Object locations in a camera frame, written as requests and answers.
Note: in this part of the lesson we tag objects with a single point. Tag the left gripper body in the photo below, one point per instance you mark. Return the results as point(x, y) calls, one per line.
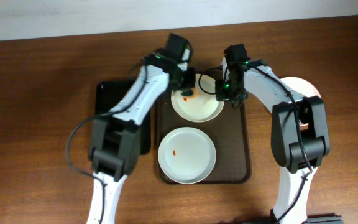
point(187, 83)

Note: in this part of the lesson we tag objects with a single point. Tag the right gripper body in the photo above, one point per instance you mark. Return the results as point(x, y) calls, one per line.
point(224, 92)

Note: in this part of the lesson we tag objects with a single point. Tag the white plate top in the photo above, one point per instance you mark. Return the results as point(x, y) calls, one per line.
point(201, 107)

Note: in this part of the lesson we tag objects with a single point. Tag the white plate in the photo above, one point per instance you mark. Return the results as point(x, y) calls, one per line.
point(201, 107)
point(187, 155)
point(301, 86)

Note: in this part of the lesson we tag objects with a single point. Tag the green yellow sponge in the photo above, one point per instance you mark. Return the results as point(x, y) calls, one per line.
point(190, 93)

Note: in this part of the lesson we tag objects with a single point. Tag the white plate bottom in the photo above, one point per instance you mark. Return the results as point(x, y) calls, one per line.
point(187, 155)

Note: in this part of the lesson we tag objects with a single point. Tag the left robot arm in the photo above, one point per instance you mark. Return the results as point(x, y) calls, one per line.
point(112, 165)

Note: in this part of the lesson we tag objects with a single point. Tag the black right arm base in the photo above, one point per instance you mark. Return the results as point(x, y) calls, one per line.
point(330, 218)

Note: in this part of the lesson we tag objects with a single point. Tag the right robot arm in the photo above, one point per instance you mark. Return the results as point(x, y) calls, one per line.
point(299, 133)

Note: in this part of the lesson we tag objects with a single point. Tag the brown plastic serving tray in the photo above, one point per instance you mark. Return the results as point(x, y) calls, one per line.
point(228, 131)

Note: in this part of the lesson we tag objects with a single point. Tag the black rectangular tray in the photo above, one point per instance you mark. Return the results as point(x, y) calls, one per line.
point(108, 95)

